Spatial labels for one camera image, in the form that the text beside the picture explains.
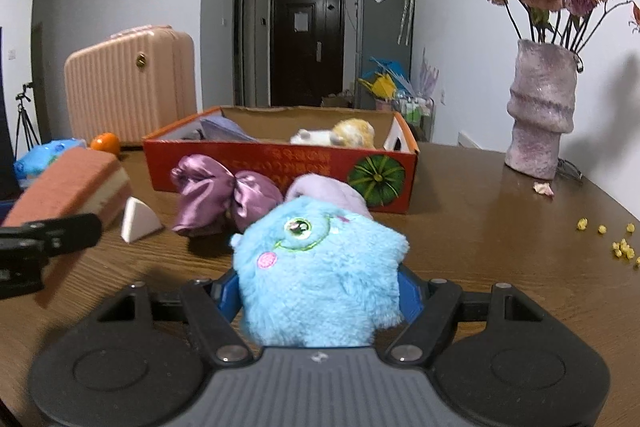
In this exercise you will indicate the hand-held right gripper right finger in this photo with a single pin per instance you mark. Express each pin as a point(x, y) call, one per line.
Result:
point(410, 297)

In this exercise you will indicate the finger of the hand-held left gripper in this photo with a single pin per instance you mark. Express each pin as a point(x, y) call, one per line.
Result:
point(70, 231)

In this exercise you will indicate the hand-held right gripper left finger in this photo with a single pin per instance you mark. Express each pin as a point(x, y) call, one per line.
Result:
point(227, 297)

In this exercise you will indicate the brown and white sponge block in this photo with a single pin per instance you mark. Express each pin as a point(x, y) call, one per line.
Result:
point(75, 182)

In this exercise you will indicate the light blue plush toy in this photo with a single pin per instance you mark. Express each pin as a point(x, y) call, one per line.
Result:
point(315, 272)

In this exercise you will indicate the purple satin scrunchie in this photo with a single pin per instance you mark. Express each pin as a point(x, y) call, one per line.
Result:
point(205, 187)

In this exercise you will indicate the lavender fuzzy sock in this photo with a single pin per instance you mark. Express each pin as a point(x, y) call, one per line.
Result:
point(325, 189)

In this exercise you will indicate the orange cardboard box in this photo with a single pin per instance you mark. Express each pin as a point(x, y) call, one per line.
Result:
point(310, 167)

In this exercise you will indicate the white and yellow plush toy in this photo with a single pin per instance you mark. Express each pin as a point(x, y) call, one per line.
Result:
point(350, 132)

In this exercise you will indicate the white triangular makeup sponge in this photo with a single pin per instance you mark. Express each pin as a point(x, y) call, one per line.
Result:
point(141, 221)

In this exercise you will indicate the blue wet wipes pack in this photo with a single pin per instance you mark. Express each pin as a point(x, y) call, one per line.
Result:
point(37, 162)

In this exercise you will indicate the orange fruit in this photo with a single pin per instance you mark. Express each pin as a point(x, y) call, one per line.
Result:
point(106, 144)

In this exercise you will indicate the black tripod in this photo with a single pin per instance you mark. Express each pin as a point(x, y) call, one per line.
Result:
point(24, 117)

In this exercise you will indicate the black flat panel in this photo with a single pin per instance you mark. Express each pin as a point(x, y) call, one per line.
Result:
point(7, 117)

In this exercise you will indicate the pink ribbed suitcase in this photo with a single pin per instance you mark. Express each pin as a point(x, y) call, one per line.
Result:
point(130, 87)

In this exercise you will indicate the white flat board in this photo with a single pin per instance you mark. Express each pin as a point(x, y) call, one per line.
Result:
point(469, 141)

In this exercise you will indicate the fallen pink petal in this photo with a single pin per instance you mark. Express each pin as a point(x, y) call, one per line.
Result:
point(543, 189)

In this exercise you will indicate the white cart with bottles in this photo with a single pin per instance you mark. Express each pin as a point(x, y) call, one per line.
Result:
point(414, 112)

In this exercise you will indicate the black eyeglasses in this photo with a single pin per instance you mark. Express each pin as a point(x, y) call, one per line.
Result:
point(570, 169)

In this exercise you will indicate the brown cardboard box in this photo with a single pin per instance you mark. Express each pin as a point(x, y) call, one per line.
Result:
point(336, 101)

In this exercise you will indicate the scattered yellow crumbs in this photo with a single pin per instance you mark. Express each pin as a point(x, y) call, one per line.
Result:
point(622, 248)

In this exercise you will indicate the purple wing decoration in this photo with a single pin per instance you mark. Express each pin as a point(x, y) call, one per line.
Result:
point(430, 74)

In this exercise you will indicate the pink textured vase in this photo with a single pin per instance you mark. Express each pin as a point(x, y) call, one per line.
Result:
point(542, 117)

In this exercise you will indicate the blue folded kite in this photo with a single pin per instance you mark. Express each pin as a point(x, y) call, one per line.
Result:
point(392, 69)

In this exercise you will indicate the dark brown entrance door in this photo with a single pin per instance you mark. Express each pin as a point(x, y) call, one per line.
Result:
point(307, 67)

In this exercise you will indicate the grey refrigerator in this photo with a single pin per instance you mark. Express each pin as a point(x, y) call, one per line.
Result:
point(382, 37)

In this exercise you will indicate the white paper notice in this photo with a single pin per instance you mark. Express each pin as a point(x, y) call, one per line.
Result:
point(301, 22)

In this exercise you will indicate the white folded umbrella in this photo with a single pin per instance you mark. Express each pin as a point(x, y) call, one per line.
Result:
point(406, 12)

